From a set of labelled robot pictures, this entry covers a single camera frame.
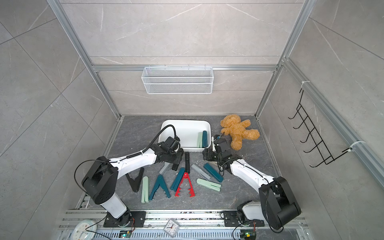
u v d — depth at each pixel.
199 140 1.03
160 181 0.85
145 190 0.81
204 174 0.86
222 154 0.66
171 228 0.70
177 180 0.84
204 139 1.03
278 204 0.41
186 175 0.86
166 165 0.90
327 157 0.58
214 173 0.89
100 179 0.45
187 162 0.90
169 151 0.70
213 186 0.82
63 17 0.71
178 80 1.00
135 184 0.84
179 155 0.80
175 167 0.85
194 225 0.73
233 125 1.04
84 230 0.68
